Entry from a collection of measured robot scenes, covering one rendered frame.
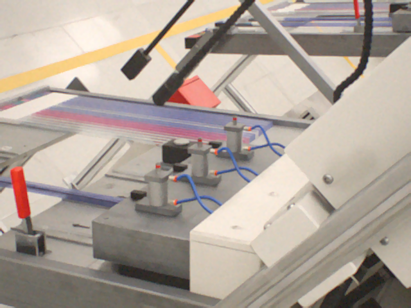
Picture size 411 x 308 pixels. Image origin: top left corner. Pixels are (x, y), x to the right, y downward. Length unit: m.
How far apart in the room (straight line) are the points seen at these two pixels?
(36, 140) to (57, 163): 1.33
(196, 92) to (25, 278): 1.10
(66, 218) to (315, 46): 1.31
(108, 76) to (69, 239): 2.29
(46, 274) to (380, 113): 0.43
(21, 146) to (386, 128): 0.83
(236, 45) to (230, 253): 1.56
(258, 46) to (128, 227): 1.47
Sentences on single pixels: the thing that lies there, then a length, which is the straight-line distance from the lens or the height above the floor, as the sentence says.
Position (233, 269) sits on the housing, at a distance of 0.82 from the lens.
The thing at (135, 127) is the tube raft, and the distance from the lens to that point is 1.42.
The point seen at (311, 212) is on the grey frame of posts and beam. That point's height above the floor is 1.38.
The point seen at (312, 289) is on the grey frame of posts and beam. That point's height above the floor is 1.33.
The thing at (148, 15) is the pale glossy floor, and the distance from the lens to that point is 3.84.
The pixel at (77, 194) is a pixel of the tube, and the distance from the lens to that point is 1.12.
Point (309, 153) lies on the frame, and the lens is 0.70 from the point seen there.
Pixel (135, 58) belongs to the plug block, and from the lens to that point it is 1.11.
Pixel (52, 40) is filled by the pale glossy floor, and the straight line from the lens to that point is 3.22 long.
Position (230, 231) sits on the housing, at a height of 1.26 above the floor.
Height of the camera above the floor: 1.71
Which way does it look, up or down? 31 degrees down
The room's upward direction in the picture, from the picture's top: 46 degrees clockwise
